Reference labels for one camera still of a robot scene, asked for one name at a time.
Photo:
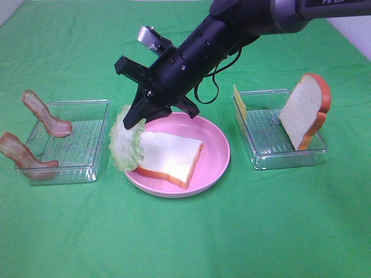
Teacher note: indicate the left clear plastic tray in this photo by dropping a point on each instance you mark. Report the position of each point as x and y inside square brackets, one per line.
[82, 155]

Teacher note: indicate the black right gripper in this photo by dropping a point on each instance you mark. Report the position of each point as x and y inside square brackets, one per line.
[165, 83]

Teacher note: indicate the clear plastic tray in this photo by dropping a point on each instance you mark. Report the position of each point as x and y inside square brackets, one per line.
[266, 141]
[82, 155]

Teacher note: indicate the bread slice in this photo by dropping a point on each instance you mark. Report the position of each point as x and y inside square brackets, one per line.
[306, 110]
[169, 157]

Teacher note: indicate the pink round plate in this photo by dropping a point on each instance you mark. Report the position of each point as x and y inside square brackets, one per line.
[212, 162]

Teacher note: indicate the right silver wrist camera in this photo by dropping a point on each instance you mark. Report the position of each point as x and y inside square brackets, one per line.
[153, 41]

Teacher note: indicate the green tablecloth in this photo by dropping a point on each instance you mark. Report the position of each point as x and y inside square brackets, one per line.
[303, 222]

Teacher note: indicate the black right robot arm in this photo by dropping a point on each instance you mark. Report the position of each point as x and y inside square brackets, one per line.
[229, 27]

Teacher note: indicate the bacon strip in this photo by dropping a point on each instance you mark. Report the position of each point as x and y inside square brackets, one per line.
[55, 127]
[14, 149]

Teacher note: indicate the right clear plastic tray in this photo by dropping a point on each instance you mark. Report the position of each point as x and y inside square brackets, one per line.
[266, 141]

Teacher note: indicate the green lettuce leaf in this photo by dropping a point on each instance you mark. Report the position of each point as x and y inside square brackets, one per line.
[125, 145]

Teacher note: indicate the yellow cheese slice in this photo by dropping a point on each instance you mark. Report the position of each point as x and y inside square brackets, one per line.
[240, 104]

